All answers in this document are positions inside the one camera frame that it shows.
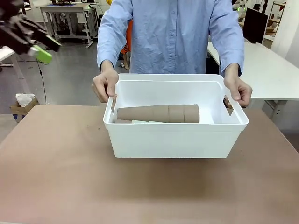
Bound black monitor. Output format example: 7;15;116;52
242;7;269;44

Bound person's right hand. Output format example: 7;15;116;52
91;69;120;104

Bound person's left forearm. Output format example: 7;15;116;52
218;35;245;79

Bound person's right forearm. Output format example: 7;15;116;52
97;35;128;75

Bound white crumpled paper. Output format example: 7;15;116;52
15;93;36;107

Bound white plastic basket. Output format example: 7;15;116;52
102;73;250;159

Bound person in blue shirt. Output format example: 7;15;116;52
97;0;245;75

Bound small cardboard box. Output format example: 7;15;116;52
10;97;39;122

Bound person's left hand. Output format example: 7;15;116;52
223;70;253;108

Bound grey frame work table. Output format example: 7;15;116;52
39;4;99;49

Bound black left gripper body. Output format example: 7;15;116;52
0;0;27;47

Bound large white table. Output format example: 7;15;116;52
207;41;299;122

